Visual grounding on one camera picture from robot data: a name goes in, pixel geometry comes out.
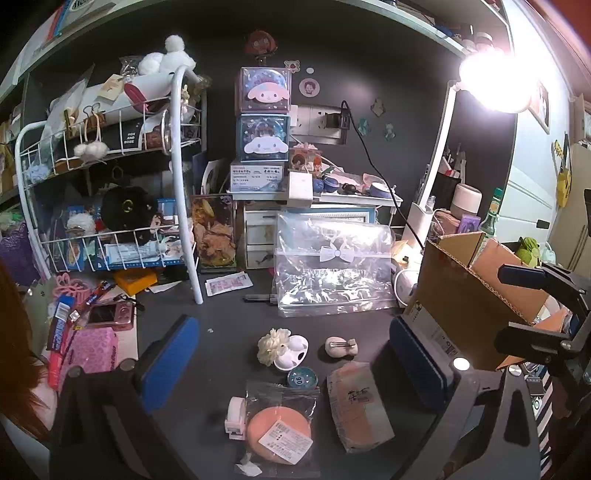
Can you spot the tan packet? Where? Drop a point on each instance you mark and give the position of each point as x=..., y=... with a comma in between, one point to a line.
x=360, y=406

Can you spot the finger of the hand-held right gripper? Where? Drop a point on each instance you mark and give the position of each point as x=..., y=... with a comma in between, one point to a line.
x=521, y=274
x=531, y=341

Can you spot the red and blue tube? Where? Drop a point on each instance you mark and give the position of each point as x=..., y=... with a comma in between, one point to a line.
x=60, y=337

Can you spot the white wall outlet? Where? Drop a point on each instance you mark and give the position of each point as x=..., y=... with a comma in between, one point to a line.
x=309, y=122

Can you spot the white pompom ornament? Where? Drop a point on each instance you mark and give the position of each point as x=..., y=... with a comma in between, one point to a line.
x=91, y=151

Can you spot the person's hair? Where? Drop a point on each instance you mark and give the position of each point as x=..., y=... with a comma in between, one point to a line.
x=18, y=346

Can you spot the white round humidifier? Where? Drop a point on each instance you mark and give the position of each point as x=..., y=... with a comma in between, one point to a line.
x=405, y=284

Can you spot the brown haired figure sticker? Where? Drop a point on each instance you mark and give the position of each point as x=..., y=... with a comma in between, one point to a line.
x=261, y=44

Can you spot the green glass bottle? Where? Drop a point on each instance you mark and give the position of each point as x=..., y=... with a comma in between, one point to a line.
x=491, y=214

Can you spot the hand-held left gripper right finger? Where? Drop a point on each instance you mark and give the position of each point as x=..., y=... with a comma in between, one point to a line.
x=415, y=364

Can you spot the purple box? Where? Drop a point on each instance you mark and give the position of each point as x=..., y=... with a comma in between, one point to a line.
x=468, y=225

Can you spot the black pen holder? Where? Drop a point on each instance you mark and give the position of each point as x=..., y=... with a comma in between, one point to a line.
x=445, y=189

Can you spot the white desk lamp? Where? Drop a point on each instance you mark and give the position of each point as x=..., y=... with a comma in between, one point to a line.
x=438, y=138

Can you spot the pink flower ornament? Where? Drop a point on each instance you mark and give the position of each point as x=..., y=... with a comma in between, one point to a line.
x=71, y=286

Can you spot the pink and white sachet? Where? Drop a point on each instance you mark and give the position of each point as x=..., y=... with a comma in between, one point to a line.
x=227, y=283

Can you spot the white desk riser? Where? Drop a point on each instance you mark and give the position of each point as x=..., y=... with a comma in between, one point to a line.
x=351, y=197

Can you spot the pink character storage box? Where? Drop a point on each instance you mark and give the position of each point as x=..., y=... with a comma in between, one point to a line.
x=264, y=92

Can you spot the teal round tin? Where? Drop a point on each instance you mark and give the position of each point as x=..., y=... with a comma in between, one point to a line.
x=303, y=378

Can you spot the yellow plush toy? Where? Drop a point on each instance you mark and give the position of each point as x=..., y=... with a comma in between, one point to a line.
x=563, y=182

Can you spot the brown cardboard box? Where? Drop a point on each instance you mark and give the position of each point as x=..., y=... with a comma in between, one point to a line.
x=443, y=286

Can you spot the white plastic case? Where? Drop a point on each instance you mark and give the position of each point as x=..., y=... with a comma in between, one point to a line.
x=293, y=355

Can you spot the orange box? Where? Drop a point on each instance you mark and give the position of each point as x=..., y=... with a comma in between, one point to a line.
x=136, y=281

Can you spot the black pen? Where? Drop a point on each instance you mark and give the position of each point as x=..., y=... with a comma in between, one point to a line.
x=258, y=298

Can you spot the round wall sticker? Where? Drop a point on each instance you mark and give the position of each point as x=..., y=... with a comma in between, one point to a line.
x=310, y=87

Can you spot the blue character storage box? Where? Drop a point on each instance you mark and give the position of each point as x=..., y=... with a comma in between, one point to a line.
x=263, y=138

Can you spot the cream flower hair clip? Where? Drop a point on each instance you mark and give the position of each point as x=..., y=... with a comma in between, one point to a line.
x=269, y=347

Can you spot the clear plastic bag with bow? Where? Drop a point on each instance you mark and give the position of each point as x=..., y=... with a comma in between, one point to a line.
x=332, y=277

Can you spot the pink hair clip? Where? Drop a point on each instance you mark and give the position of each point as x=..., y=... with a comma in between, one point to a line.
x=340, y=348

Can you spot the beige wardrobe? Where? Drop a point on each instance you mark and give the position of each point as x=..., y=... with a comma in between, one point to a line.
x=581, y=207

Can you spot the white and blue carton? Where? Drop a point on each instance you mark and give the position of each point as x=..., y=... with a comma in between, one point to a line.
x=258, y=177

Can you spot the white cup with lid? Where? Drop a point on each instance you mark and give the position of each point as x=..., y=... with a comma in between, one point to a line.
x=464, y=201

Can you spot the small white box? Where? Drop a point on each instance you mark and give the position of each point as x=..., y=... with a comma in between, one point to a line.
x=301, y=189

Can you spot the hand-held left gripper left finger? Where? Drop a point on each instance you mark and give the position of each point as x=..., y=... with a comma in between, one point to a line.
x=168, y=360

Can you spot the white mini drawer unit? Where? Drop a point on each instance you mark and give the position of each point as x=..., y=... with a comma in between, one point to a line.
x=259, y=240

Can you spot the packaged orange powder puff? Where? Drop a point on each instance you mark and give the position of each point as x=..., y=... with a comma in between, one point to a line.
x=279, y=427

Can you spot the green plush toy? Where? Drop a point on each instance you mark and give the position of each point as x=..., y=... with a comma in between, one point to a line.
x=528, y=249

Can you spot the black power plug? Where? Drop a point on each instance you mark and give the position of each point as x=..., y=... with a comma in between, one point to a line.
x=337, y=121

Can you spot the small white plastic device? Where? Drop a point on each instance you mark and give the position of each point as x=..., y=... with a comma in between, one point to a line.
x=235, y=417

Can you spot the pink patterned pouch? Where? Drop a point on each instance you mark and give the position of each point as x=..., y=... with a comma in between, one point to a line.
x=92, y=353

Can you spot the white plush toy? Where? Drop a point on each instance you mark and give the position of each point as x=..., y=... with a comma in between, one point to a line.
x=166, y=57

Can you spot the black plush toy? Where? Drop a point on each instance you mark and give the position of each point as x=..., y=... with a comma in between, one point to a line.
x=124, y=207

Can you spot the small doll figurine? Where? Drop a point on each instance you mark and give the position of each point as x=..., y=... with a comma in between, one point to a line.
x=307, y=159

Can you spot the pink compact camera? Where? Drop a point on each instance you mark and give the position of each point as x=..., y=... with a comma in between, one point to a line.
x=108, y=316

